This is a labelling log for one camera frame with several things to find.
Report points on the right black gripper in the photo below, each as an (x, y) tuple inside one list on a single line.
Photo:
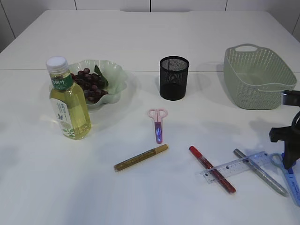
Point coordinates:
[(291, 134)]

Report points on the dark red grape bunch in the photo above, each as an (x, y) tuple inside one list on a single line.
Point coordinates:
[(92, 84)]

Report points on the jasmine tea bottle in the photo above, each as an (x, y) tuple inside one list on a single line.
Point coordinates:
[(67, 100)]

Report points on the silver glitter marker pen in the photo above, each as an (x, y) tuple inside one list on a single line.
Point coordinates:
[(265, 177)]

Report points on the clear plastic ruler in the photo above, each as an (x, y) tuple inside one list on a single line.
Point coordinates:
[(235, 167)]

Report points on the green woven plastic basket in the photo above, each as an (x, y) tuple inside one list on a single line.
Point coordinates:
[(255, 79)]

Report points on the red marker pen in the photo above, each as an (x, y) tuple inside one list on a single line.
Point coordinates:
[(211, 167)]

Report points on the black mesh pen holder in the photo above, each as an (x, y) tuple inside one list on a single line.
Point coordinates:
[(173, 77)]

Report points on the gold glitter marker pen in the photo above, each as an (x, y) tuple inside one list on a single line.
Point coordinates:
[(139, 158)]

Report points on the light green wavy plate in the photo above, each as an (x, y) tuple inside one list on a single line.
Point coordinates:
[(114, 74)]

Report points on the blue scissors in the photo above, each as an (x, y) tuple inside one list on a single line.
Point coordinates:
[(290, 179)]

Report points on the small pink scissors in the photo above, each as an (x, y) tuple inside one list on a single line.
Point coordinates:
[(157, 115)]

